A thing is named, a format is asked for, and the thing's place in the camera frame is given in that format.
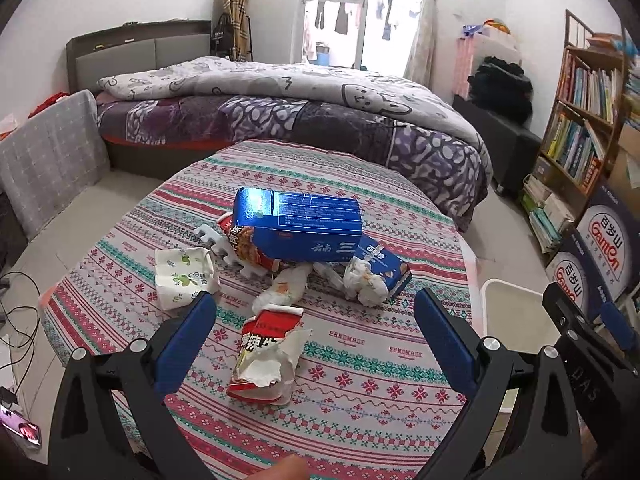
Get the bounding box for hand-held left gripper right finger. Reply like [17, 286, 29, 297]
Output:
[414, 287, 583, 480]

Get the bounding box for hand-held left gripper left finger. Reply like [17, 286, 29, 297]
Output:
[47, 290, 218, 480]

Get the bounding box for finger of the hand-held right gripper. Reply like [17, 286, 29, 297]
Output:
[599, 301, 640, 353]
[542, 282, 601, 346]

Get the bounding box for white trash bin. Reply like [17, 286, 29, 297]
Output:
[479, 278, 563, 361]

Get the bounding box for torn red noodle cup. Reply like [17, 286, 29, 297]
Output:
[226, 305, 313, 406]

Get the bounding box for white green-print tissue packet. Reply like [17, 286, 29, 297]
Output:
[154, 246, 222, 311]

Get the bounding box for small blue carton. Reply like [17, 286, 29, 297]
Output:
[312, 234, 413, 302]

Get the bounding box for white tissue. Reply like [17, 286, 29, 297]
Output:
[251, 262, 313, 313]
[312, 255, 401, 307]

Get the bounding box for large blue carton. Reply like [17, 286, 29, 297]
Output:
[233, 187, 364, 264]

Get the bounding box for person's left hand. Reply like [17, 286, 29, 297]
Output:
[260, 455, 309, 480]

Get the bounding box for blue water carton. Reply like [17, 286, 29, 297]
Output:
[575, 180, 640, 322]
[545, 232, 594, 311]

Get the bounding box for pile of books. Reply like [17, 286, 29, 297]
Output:
[520, 175, 577, 254]

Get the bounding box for patterned striped tablecloth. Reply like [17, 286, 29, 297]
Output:
[40, 140, 481, 480]

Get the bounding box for white foam comb piece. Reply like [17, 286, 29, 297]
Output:
[194, 222, 253, 278]

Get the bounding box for brown cardboard box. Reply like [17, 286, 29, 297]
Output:
[607, 122, 640, 207]

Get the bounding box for row of books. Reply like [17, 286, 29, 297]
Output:
[557, 52, 622, 124]
[545, 112, 607, 187]

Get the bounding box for black bench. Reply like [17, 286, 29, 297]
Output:
[452, 95, 544, 197]

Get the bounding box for pink phone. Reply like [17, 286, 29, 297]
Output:
[0, 404, 42, 450]

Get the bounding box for pile of black clothes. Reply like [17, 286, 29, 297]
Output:
[467, 57, 534, 126]

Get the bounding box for grey checked cloth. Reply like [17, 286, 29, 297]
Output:
[0, 90, 112, 241]

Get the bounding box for purple patterned blanket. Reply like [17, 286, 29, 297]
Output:
[95, 95, 493, 233]

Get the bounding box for wooden bookshelf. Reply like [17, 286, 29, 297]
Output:
[530, 9, 632, 197]

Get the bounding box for red cloth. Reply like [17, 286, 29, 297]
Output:
[27, 91, 69, 119]

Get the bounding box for grey cartoon-print quilt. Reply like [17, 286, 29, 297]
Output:
[97, 56, 483, 161]

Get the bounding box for grey bed headboard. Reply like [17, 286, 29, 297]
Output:
[66, 20, 213, 96]

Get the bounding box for black bag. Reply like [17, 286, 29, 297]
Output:
[209, 12, 236, 54]

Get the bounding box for beige curtain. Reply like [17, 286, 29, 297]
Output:
[404, 0, 446, 86]

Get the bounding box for plaid coat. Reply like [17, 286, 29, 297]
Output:
[215, 0, 253, 61]

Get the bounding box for black cables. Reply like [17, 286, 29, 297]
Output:
[0, 271, 42, 358]

